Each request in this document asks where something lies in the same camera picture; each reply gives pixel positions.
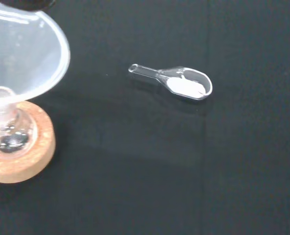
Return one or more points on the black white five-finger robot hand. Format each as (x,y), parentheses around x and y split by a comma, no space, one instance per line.
(25,5)

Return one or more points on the translucent plastic funnel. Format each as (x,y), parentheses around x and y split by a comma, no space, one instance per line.
(25,49)

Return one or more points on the round-bottom glass flask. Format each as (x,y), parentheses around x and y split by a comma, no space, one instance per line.
(12,140)

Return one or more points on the black bench cloth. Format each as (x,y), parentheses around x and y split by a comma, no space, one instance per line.
(159,159)

